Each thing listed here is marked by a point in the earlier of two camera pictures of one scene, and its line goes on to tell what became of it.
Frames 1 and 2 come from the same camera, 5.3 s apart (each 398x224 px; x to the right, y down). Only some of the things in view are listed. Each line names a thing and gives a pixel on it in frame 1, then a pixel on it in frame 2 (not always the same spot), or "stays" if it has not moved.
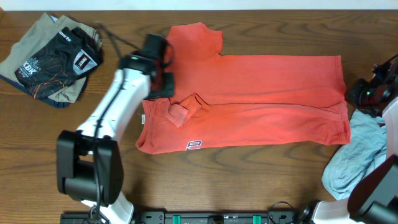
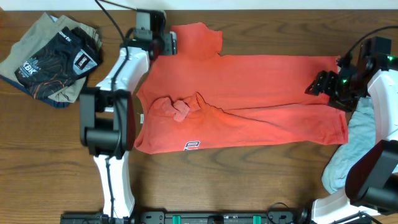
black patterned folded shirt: [72, 53] stays
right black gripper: [352, 94] -> [324, 83]
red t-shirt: [227, 101] stays
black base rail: [217, 217] stays
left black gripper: [168, 90] -> [171, 46]
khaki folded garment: [36, 38] stays
